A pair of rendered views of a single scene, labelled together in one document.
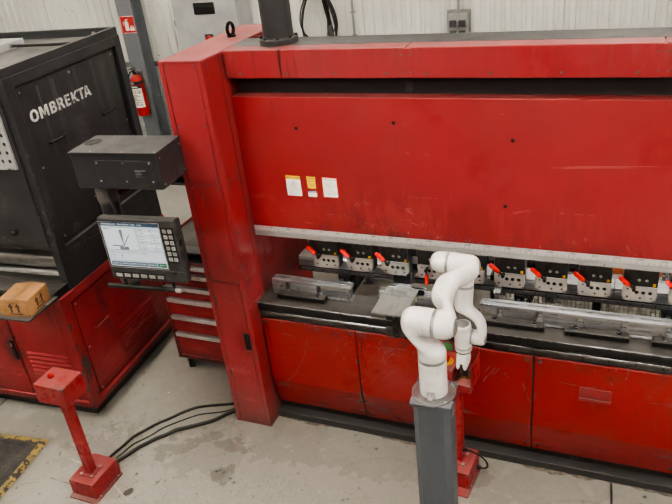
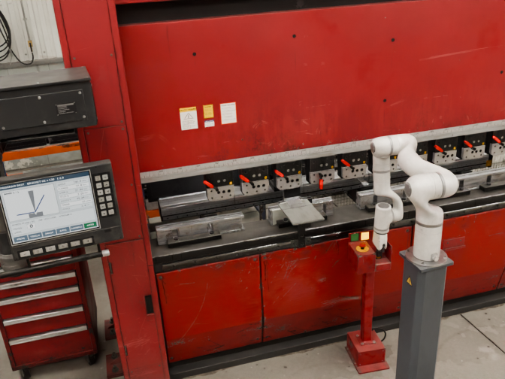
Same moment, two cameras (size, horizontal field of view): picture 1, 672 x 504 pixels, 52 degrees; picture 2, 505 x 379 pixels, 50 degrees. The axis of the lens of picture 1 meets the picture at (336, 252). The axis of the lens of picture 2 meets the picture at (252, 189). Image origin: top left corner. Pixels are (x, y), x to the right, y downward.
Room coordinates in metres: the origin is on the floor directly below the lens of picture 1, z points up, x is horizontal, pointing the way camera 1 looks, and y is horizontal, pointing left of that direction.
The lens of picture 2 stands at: (1.15, 1.65, 2.38)
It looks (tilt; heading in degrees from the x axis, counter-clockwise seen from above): 24 degrees down; 321
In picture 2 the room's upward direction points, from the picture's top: 3 degrees counter-clockwise
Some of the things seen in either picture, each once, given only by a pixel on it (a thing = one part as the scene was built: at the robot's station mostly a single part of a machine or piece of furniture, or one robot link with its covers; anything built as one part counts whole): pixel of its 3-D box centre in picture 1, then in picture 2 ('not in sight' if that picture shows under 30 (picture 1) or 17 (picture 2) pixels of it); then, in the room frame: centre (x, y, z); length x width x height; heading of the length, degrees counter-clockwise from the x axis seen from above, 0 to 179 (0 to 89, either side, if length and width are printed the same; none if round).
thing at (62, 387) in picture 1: (77, 432); not in sight; (3.06, 1.56, 0.41); 0.25 x 0.20 x 0.83; 155
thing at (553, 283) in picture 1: (552, 272); (412, 153); (2.92, -1.04, 1.18); 0.15 x 0.09 x 0.17; 65
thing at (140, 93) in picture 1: (138, 91); not in sight; (8.23, 2.09, 1.04); 0.18 x 0.17 x 0.56; 69
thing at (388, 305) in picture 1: (395, 301); (300, 211); (3.11, -0.28, 1.00); 0.26 x 0.18 x 0.01; 155
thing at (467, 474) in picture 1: (457, 469); (367, 350); (2.79, -0.52, 0.06); 0.25 x 0.20 x 0.12; 150
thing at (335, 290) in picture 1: (313, 287); (201, 228); (3.48, 0.16, 0.92); 0.50 x 0.06 x 0.10; 65
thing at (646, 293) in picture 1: (640, 281); (470, 144); (2.75, -1.41, 1.18); 0.15 x 0.09 x 0.17; 65
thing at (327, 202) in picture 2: (413, 299); (300, 210); (3.22, -0.39, 0.92); 0.39 x 0.06 x 0.10; 65
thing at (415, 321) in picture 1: (423, 333); (424, 198); (2.36, -0.32, 1.30); 0.19 x 0.12 x 0.24; 63
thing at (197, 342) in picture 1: (216, 298); (45, 289); (4.19, 0.87, 0.50); 0.50 x 0.50 x 1.00; 65
